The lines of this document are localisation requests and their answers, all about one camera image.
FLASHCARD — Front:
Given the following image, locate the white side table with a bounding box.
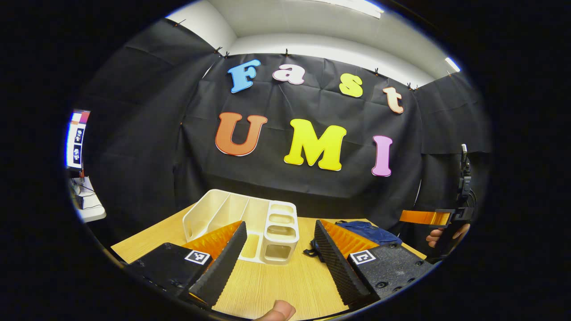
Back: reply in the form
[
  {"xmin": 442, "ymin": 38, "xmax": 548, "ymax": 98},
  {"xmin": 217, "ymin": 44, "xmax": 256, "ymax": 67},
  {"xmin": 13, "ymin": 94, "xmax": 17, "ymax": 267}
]
[{"xmin": 68, "ymin": 176, "xmax": 107, "ymax": 223}]

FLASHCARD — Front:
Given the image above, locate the blue schoolbag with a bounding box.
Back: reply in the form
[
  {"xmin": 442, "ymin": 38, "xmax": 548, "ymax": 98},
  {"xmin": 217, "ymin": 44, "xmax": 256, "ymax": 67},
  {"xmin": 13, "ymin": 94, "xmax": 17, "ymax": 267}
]
[{"xmin": 303, "ymin": 220, "xmax": 403, "ymax": 263}]

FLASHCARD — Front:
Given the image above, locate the white bookshelf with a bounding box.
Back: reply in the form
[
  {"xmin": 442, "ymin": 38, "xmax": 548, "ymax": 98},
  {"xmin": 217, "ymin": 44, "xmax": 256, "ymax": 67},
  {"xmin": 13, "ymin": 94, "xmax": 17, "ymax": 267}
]
[{"xmin": 182, "ymin": 189, "xmax": 300, "ymax": 266}]

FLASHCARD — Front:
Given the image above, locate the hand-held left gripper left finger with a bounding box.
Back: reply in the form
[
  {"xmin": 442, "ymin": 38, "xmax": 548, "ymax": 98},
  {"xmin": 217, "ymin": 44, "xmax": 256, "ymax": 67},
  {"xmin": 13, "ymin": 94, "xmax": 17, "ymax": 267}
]
[{"xmin": 126, "ymin": 220, "xmax": 248, "ymax": 308}]

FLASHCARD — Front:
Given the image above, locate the computer monitor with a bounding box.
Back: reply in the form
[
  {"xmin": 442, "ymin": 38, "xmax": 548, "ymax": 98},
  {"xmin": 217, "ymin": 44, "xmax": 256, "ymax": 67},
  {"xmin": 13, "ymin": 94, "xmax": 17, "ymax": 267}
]
[{"xmin": 65, "ymin": 109, "xmax": 91, "ymax": 172}]

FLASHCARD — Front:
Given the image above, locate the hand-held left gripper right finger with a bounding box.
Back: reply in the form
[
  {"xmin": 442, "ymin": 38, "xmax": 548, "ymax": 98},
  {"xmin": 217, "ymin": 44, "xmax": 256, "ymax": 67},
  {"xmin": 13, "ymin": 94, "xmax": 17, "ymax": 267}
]
[{"xmin": 314, "ymin": 218, "xmax": 434, "ymax": 307}]

